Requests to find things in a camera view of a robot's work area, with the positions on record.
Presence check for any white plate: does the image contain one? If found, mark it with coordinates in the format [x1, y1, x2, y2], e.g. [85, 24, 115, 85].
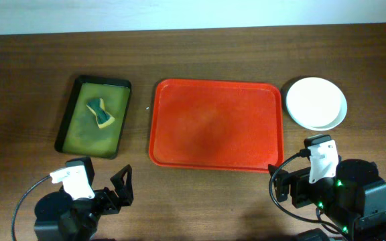
[285, 77, 343, 110]

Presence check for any yellow green sponge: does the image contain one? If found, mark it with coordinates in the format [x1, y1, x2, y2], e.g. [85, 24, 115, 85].
[86, 98, 115, 129]

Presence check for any pale blue top plate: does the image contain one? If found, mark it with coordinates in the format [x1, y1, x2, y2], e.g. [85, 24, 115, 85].
[287, 99, 348, 131]

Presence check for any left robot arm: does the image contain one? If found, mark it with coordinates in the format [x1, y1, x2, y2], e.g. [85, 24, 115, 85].
[34, 157, 134, 240]

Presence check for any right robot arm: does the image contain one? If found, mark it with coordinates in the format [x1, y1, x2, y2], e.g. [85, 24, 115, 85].
[268, 135, 386, 240]

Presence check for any black tray with soapy water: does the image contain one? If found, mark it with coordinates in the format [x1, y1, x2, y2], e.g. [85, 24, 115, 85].
[54, 75, 132, 159]

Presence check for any red plastic tray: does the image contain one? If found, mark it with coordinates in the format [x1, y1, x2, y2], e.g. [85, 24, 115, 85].
[148, 78, 284, 173]

